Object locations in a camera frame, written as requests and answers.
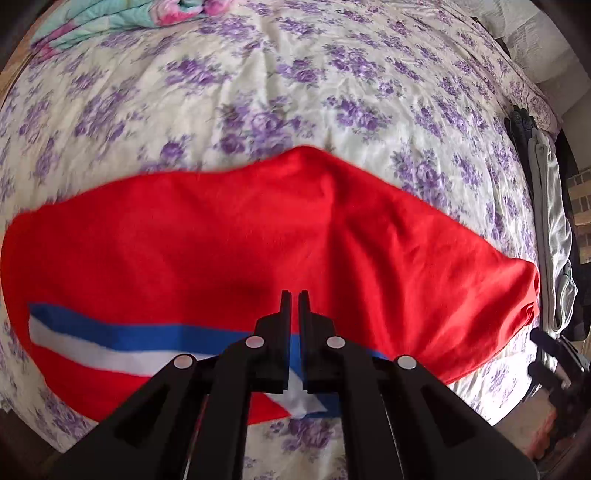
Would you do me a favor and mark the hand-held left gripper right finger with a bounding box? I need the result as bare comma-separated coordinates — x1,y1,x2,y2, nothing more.
298,290,540,480

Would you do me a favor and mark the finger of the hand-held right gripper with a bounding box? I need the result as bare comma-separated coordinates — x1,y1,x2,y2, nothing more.
527,328,587,402

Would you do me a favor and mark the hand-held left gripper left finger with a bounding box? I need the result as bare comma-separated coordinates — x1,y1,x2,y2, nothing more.
48,290,293,480

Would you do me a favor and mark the red shirt with blue-white stripes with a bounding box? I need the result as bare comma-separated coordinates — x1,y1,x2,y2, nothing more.
0,146,541,424

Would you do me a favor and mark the grey folded garment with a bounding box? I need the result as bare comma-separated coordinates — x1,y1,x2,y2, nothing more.
527,128,580,333

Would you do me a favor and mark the purple floral bed sheet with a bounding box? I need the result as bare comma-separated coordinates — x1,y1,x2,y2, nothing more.
0,0,561,480

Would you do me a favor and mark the dark folded garment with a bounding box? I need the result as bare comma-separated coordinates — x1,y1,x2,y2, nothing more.
504,105,539,153

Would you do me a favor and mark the white pillow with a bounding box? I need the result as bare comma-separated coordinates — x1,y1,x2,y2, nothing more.
480,0,583,84

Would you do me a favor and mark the teal pink floral blanket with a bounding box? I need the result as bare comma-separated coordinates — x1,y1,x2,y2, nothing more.
31,0,232,60

